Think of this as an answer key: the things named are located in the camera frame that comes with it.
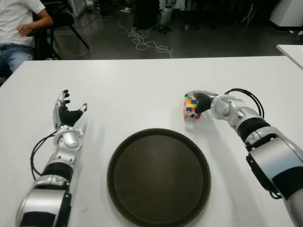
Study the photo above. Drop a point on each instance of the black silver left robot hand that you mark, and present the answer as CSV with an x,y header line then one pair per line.
x,y
66,117

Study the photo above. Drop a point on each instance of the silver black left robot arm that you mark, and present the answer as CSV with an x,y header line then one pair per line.
x,y
47,201

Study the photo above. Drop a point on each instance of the dark brown round plate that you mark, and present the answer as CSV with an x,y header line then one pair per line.
x,y
158,179

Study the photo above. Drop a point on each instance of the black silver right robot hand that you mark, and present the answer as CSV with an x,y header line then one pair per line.
x,y
204,101

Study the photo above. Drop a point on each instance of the silver standing robot legs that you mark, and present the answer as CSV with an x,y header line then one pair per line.
x,y
165,14

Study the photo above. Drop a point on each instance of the multicolour Rubik's cube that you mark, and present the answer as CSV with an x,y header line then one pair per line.
x,y
189,106

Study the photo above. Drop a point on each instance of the person in white shirt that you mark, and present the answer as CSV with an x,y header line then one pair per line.
x,y
16,19

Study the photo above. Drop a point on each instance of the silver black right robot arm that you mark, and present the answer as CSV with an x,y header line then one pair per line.
x,y
270,160

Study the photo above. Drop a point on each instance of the white cabinet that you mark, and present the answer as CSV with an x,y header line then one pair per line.
x,y
290,11

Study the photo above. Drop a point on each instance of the black office chair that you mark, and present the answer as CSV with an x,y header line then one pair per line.
x,y
61,20

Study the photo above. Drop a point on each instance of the white side table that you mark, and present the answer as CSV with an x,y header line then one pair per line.
x,y
293,53

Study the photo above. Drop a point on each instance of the black floor cabinet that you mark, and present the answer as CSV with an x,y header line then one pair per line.
x,y
146,13

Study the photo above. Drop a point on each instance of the white power strip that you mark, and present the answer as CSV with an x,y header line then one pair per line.
x,y
126,10

